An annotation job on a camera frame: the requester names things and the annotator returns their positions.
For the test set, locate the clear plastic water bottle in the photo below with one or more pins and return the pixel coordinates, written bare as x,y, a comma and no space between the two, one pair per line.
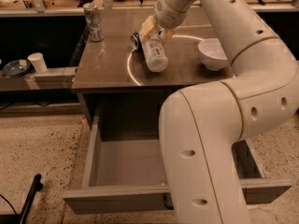
155,57

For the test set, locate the blue soda can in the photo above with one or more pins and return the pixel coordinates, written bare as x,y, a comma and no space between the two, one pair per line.
136,42

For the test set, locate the black floor stand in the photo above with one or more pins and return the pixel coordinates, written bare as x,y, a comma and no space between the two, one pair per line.
21,217

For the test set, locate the dark round plate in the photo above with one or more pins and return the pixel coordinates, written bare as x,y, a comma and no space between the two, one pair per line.
16,68

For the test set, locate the grey cabinet with counter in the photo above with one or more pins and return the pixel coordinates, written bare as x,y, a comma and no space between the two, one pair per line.
113,64

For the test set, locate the silver tall can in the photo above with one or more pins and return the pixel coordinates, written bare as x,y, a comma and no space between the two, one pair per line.
93,20

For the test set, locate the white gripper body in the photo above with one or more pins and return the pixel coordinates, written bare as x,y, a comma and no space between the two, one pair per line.
163,12

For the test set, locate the grey open drawer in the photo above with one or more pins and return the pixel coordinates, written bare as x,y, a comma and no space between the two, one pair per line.
124,170

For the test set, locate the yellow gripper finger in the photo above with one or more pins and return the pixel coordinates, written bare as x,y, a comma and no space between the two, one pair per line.
166,34
149,28

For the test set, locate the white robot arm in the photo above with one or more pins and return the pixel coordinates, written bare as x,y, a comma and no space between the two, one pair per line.
198,125

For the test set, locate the white paper cup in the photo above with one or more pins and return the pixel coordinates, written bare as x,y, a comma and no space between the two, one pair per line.
38,62

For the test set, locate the white ceramic bowl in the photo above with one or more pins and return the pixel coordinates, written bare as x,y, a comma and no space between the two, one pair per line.
212,55

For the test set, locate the black drawer handle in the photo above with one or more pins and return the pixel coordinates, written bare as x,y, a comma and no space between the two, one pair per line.
166,204

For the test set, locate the grey side shelf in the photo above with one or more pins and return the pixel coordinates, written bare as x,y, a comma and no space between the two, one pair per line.
52,79

